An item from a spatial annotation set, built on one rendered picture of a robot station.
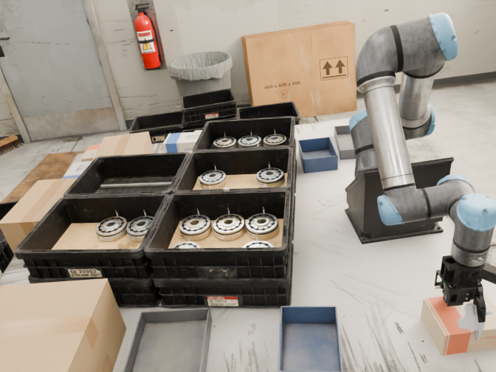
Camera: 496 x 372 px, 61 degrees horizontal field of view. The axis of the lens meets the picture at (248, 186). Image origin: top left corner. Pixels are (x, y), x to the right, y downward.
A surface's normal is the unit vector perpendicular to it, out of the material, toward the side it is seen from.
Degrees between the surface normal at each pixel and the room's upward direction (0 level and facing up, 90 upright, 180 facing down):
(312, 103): 72
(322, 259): 0
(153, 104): 90
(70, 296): 0
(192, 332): 0
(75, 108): 90
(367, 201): 90
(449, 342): 90
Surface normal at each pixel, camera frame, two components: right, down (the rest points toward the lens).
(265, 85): 0.06, 0.29
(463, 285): -0.12, -0.85
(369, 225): 0.10, 0.51
